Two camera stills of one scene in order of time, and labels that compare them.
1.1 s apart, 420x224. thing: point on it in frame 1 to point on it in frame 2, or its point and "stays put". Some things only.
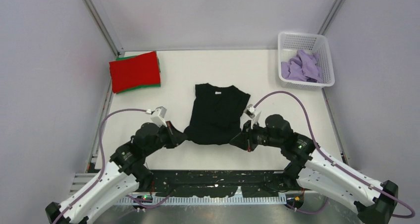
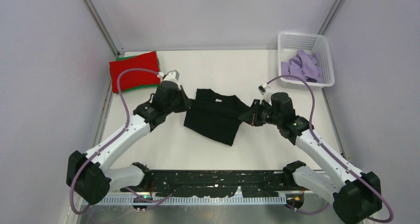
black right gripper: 245,140 to 252,116
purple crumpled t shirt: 303,67 stays put
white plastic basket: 304,60 stays put
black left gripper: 177,137 to 185,102
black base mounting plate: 203,184 stays put
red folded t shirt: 142,69 stays put
